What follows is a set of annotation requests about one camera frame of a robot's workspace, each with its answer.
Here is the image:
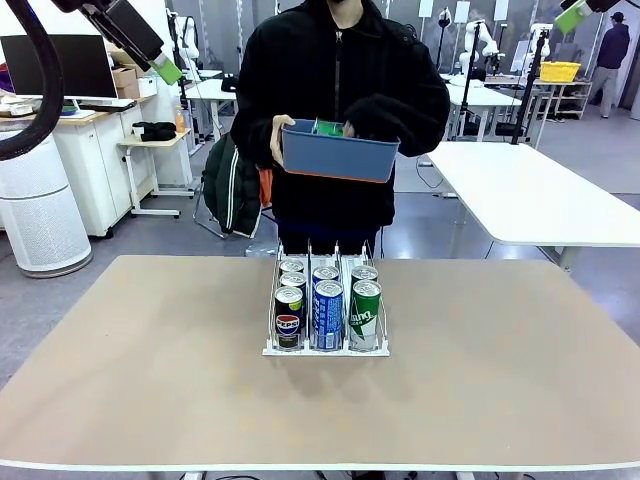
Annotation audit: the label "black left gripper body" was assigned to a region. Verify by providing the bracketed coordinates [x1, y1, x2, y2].
[93, 0, 165, 72]

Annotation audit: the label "blue plastic bin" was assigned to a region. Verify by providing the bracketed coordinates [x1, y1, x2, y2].
[280, 118, 401, 185]

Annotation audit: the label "black Pepsi can lime top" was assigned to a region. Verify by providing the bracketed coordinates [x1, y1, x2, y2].
[273, 285, 306, 350]

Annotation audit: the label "person's right forearm black sleeve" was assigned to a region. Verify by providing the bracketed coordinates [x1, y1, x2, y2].
[229, 99, 281, 169]

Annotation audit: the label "person's left forearm black sleeve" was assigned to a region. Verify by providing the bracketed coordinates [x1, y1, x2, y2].
[344, 93, 451, 159]

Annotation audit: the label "white can dispenser rack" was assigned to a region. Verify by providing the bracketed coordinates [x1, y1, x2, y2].
[262, 238, 391, 358]

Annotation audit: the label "person's right hand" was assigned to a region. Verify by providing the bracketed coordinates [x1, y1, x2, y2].
[269, 114, 297, 164]

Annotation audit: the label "white background desk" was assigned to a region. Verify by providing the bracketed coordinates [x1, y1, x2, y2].
[183, 77, 240, 146]

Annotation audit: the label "background person dark clothes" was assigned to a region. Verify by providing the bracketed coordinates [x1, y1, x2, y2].
[589, 12, 632, 120]

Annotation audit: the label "yellow plastic crate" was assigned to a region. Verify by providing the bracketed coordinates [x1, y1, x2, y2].
[538, 62, 582, 84]

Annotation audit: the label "black computer monitor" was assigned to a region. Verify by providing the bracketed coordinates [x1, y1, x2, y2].
[0, 34, 119, 114]

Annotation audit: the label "black cloth bundle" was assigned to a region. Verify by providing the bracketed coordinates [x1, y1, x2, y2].
[132, 121, 177, 144]

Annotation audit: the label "wooden shelf table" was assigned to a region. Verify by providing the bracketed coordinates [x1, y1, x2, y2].
[529, 79, 594, 122]

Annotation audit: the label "black keyboard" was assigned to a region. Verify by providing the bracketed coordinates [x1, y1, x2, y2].
[78, 99, 137, 114]

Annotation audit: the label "black tripod stand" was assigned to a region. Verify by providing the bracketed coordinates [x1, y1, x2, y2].
[509, 27, 549, 147]

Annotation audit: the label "white side table wood top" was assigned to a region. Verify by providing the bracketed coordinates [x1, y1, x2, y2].
[117, 130, 196, 221]

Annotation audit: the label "white background table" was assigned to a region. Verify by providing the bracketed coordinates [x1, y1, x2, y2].
[439, 83, 523, 146]

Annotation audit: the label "black light stand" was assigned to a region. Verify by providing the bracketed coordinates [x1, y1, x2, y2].
[435, 7, 454, 76]

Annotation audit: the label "white desk cabinet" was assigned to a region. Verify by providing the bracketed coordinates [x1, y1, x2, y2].
[29, 97, 156, 240]

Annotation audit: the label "dark green striped jacket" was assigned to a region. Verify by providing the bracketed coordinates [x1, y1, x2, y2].
[202, 132, 262, 239]

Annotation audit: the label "person in black jacket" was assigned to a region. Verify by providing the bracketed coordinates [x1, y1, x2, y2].
[229, 0, 451, 259]

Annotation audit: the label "orange bag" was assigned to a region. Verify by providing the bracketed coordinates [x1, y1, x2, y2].
[257, 167, 275, 209]

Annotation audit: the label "large white table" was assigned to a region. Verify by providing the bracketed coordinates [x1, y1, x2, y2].
[423, 142, 640, 274]

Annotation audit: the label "white air purifier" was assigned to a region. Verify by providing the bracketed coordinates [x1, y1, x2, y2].
[0, 119, 95, 280]

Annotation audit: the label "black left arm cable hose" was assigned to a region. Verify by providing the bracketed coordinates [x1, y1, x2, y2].
[0, 0, 66, 162]

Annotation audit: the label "metal chair frame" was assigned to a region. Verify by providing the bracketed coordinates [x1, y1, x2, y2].
[193, 189, 226, 241]

